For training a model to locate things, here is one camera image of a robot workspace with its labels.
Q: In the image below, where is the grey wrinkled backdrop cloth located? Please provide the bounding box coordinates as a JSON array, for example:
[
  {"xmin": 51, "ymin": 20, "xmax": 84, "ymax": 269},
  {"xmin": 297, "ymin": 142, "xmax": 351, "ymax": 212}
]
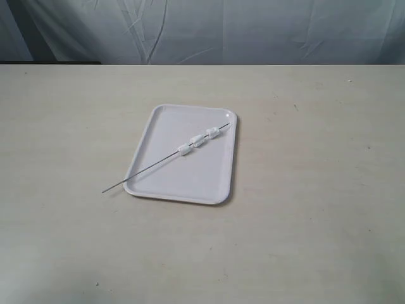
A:
[{"xmin": 1, "ymin": 1, "xmax": 404, "ymax": 65}]

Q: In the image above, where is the white marshmallow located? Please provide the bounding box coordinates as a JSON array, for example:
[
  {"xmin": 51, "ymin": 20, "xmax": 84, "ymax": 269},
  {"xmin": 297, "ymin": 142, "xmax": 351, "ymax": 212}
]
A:
[{"xmin": 189, "ymin": 134, "xmax": 206, "ymax": 148}]

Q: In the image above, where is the thin metal skewer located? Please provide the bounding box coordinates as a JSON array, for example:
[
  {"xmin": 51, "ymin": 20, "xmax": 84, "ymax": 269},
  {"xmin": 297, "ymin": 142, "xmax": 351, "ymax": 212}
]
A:
[{"xmin": 101, "ymin": 123, "xmax": 230, "ymax": 194}]

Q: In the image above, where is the white marshmallow tip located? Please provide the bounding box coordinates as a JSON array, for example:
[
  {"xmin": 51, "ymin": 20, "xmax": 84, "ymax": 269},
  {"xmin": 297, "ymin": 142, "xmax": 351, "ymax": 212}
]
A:
[{"xmin": 206, "ymin": 127, "xmax": 221, "ymax": 139}]

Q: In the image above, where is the white rectangular plastic tray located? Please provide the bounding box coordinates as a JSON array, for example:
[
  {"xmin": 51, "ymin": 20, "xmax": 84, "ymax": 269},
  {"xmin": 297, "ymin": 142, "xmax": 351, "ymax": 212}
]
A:
[{"xmin": 123, "ymin": 104, "xmax": 237, "ymax": 205}]

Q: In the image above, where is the white marshmallow handle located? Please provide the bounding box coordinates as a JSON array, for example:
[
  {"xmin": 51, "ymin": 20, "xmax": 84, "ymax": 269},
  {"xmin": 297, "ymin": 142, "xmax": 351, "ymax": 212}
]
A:
[{"xmin": 177, "ymin": 144, "xmax": 193, "ymax": 156}]

